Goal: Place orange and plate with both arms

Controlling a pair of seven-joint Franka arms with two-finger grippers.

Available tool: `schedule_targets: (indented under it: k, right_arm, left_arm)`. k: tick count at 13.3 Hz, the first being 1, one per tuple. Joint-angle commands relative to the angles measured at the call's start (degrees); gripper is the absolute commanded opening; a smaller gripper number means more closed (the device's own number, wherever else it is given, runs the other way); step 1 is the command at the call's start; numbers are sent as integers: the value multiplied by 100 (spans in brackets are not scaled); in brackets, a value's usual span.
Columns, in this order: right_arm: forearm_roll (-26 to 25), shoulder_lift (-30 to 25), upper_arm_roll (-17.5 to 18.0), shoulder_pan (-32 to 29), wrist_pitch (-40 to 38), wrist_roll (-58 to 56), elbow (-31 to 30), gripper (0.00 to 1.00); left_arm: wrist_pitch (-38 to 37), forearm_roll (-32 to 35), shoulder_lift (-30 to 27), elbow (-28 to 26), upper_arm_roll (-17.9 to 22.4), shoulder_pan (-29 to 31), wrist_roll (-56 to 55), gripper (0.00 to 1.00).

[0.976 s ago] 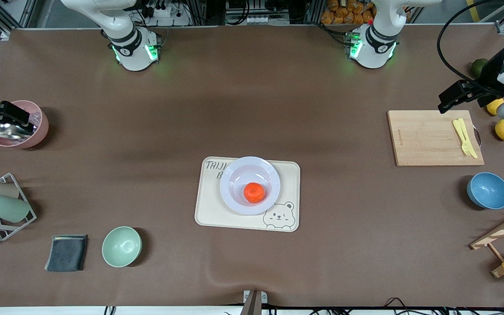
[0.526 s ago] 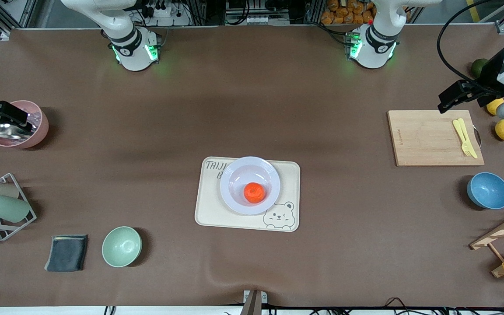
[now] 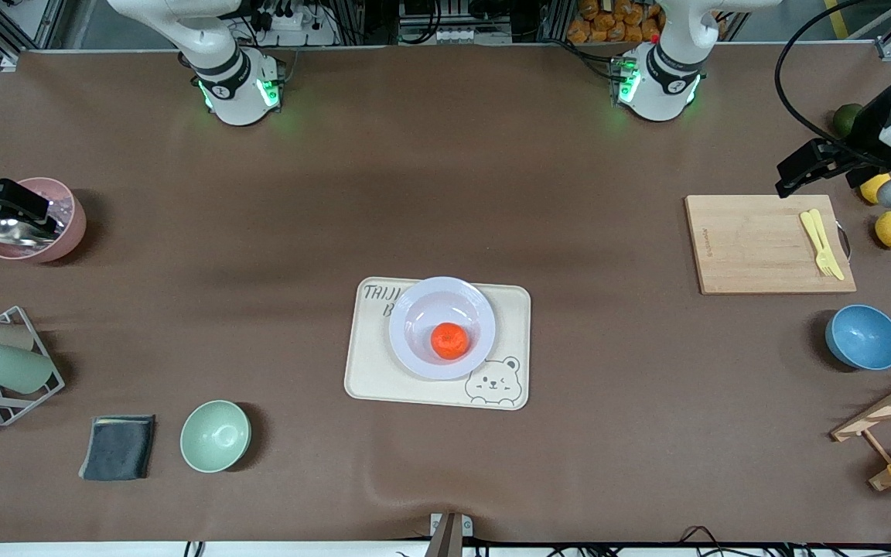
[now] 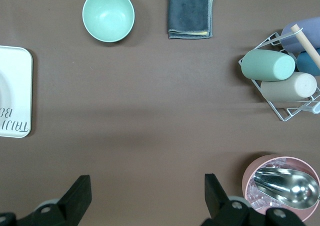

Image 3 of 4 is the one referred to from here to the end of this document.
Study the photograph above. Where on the blue bowl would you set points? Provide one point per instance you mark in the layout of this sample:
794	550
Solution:
863	338

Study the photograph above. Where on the white power strip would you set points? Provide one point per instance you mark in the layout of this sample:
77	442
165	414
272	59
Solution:
298	31

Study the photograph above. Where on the mint green bowl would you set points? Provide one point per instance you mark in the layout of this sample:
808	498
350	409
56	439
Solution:
215	436

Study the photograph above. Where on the wooden drying rack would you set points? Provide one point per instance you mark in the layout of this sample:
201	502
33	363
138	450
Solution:
879	414

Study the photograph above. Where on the dark green lime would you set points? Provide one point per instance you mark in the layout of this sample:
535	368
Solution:
844	117

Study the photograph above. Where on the cream tray with bear print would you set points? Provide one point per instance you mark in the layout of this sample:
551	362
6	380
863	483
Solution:
372	371

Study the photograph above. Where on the wooden cutting board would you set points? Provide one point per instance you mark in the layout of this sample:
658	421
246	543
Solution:
732	247

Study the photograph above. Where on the white round plate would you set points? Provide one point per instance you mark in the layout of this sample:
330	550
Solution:
422	325

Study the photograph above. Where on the orange snack packets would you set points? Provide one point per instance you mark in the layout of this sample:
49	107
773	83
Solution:
608	23

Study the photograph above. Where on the metal mount bracket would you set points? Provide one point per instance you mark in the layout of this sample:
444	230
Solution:
445	541

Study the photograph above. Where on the shiny metal scoop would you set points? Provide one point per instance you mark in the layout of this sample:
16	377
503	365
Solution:
28	240

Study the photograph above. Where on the dark grey folded cloth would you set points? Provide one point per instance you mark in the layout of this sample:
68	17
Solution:
117	449

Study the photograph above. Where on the yellow plastic fork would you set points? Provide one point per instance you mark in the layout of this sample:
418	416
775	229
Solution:
832	269

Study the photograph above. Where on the mint green cup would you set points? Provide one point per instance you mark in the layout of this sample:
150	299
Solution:
12	367

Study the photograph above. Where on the pink bowl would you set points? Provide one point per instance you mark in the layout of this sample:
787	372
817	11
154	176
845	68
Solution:
70	232

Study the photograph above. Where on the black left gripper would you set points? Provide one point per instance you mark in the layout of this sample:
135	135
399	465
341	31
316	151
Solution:
865	133

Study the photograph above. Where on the orange fruit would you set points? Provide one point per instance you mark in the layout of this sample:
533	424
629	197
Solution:
449	341

